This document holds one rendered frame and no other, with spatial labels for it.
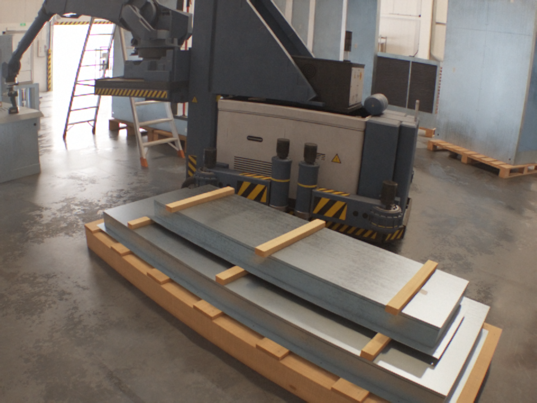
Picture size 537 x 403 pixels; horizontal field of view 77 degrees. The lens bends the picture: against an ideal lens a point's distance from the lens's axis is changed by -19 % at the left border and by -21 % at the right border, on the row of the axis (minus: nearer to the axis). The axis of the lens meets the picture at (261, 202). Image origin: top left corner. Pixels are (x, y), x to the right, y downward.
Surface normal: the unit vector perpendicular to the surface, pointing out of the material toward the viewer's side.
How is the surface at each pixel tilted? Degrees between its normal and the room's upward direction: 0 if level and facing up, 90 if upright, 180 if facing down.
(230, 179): 90
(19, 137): 90
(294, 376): 90
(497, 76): 90
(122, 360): 0
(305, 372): 0
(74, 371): 0
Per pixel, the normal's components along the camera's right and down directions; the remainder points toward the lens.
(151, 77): -0.41, 0.30
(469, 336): 0.07, -0.93
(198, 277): -0.66, 0.22
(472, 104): -0.88, 0.12
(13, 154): 0.79, 0.26
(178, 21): 0.42, 0.35
